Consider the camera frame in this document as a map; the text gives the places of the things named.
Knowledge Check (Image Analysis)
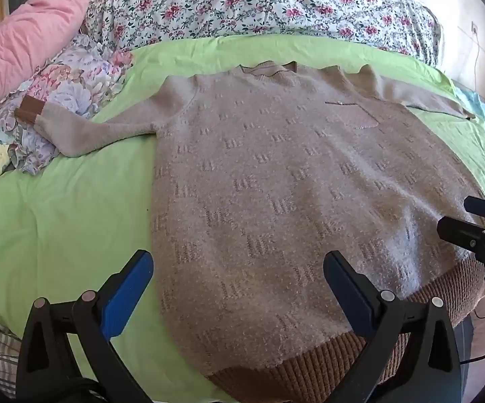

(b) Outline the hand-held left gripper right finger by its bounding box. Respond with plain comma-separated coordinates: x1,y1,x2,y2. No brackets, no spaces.
323,251,463,403

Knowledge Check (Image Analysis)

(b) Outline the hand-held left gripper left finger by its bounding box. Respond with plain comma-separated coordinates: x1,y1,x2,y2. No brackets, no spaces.
15,250,155,403

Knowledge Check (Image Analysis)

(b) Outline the beige knitted sweater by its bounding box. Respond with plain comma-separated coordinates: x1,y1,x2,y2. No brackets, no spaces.
14,61,485,402

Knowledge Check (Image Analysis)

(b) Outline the green bed sheet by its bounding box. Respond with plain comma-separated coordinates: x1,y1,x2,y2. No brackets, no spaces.
0,34,485,403

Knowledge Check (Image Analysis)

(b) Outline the light blue cloth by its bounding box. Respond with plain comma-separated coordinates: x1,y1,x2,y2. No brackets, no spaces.
452,86,485,154

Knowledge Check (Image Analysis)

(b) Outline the pastel floral pillow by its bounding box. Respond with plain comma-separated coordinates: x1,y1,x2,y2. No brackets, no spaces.
0,34,136,176

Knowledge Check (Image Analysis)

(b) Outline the pink quilt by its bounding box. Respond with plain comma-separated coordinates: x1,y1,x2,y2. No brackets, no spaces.
0,0,109,127

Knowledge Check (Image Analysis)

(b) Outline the rose floral quilt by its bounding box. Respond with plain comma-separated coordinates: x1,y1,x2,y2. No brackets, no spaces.
80,0,442,68

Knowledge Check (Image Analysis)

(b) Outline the black cable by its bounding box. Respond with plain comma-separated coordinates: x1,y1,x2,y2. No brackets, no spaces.
460,302,485,366

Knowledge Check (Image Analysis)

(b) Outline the white cable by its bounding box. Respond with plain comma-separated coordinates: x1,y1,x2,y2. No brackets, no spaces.
473,33,483,91

